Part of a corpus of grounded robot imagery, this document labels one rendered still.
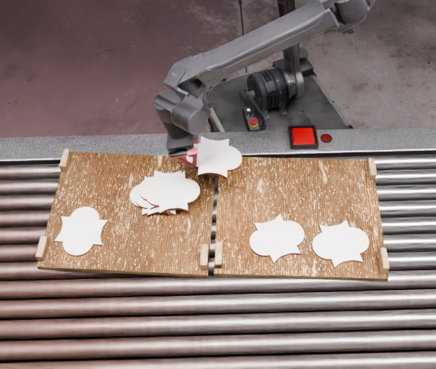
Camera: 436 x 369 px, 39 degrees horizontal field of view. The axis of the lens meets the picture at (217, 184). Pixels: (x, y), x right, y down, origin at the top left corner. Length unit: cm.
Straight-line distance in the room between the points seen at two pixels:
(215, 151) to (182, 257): 27
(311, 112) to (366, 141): 98
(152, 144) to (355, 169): 56
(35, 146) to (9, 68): 166
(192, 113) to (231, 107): 141
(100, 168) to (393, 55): 210
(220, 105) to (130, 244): 132
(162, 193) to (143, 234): 11
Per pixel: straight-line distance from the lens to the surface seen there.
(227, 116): 265
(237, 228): 151
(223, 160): 148
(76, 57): 335
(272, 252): 147
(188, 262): 146
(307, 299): 145
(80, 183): 163
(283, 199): 156
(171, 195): 152
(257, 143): 169
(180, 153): 140
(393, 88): 321
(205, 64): 132
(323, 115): 269
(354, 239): 151
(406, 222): 160
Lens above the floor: 223
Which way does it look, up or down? 55 degrees down
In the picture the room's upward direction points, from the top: 1 degrees counter-clockwise
